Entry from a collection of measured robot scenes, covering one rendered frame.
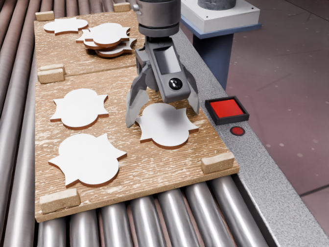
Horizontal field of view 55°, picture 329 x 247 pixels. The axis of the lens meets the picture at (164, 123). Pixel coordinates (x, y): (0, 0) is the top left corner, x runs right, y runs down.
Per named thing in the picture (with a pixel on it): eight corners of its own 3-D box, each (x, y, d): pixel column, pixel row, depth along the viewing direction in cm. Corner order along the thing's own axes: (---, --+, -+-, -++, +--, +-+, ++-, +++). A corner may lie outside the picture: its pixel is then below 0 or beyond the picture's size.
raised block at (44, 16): (55, 18, 111) (53, 10, 109) (55, 20, 110) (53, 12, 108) (37, 20, 110) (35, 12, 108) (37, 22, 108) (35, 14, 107)
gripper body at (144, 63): (171, 70, 67) (170, 12, 60) (185, 89, 60) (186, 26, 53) (135, 76, 65) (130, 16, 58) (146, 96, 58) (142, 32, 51)
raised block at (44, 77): (64, 77, 80) (62, 67, 79) (65, 81, 79) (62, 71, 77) (39, 81, 79) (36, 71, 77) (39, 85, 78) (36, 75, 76)
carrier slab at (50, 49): (132, 13, 119) (132, 9, 118) (169, 63, 89) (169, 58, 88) (35, 25, 110) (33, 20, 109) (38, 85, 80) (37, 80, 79)
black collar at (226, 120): (234, 101, 76) (235, 95, 75) (248, 120, 70) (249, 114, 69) (204, 105, 74) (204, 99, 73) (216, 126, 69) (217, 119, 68)
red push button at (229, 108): (232, 103, 75) (233, 98, 74) (243, 118, 71) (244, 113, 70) (208, 107, 74) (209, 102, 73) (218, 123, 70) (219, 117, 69)
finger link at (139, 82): (141, 107, 63) (165, 71, 60) (143, 112, 61) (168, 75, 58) (120, 99, 60) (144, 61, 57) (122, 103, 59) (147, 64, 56)
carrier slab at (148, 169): (169, 66, 88) (169, 61, 87) (239, 173, 58) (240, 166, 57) (36, 86, 80) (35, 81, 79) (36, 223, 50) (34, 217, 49)
